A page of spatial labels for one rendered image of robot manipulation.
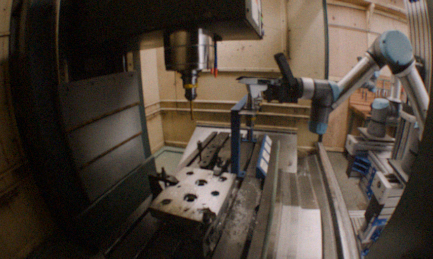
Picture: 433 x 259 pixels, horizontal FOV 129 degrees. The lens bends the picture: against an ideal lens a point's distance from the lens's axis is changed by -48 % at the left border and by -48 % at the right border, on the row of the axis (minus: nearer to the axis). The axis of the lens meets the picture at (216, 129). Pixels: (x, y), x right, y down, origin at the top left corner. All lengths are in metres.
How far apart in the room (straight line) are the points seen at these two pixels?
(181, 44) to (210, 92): 1.17
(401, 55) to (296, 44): 1.05
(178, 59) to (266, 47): 1.10
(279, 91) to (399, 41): 0.45
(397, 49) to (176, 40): 0.68
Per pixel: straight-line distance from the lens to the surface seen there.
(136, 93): 1.07
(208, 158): 1.00
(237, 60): 1.62
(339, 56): 3.37
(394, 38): 0.71
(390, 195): 0.97
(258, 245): 0.66
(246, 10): 0.49
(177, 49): 0.57
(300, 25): 1.62
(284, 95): 0.66
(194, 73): 0.62
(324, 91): 0.69
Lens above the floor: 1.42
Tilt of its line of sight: 19 degrees down
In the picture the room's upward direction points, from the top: 2 degrees counter-clockwise
